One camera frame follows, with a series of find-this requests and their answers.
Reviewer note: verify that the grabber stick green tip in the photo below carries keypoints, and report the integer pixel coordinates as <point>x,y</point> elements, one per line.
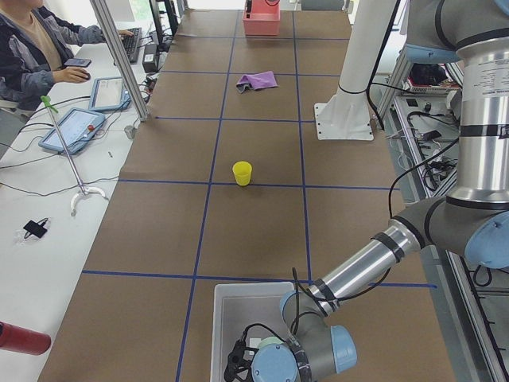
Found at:
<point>85,190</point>

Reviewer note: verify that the black power adapter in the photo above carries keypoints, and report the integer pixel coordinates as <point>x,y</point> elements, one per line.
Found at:
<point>150,58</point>

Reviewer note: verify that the small black device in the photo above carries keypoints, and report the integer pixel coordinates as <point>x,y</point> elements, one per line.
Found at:
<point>36,228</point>

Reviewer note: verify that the far teach pendant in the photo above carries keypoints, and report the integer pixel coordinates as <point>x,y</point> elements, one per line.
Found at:
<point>109,94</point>

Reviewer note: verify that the small metal cylinder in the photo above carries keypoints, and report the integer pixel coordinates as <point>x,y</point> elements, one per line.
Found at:
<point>130,131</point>

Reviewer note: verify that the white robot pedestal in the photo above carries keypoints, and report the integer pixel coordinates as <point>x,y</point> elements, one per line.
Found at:
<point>346,115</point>

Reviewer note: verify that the near teach pendant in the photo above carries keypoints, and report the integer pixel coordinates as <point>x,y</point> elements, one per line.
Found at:
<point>78,126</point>

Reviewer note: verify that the white translucent bin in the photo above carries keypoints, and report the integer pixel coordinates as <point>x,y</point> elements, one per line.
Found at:
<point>237,305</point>

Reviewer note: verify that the black smartphone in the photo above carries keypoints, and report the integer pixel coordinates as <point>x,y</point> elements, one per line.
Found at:
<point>77,62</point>

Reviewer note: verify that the pink plastic bin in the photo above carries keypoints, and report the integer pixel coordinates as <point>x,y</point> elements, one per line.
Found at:
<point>261,18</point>

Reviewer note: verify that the aluminium frame post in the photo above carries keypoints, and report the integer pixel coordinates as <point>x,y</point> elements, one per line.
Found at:
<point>111,34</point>

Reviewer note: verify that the green bowl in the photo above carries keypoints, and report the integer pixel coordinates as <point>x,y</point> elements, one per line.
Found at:
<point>270,341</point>

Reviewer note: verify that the purple grey cloth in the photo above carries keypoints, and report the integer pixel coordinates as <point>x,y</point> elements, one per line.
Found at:
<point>256,81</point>

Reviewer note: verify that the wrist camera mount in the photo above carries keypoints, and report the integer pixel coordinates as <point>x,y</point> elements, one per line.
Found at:
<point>238,366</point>

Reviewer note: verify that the person at desk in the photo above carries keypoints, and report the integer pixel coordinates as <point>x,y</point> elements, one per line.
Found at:
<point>34,46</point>

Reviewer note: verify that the yellow plastic cup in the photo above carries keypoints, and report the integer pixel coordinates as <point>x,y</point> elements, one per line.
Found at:
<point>242,171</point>

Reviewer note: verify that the teach pendant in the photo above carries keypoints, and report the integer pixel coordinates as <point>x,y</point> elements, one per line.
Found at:
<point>78,126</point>
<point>109,94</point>

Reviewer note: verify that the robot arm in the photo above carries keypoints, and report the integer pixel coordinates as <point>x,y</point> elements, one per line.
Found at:
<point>471,220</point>

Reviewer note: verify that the black keyboard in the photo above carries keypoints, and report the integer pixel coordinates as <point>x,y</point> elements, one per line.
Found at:
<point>131,44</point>

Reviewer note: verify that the red bottle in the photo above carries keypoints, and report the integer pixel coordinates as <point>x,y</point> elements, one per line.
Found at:
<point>21,340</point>

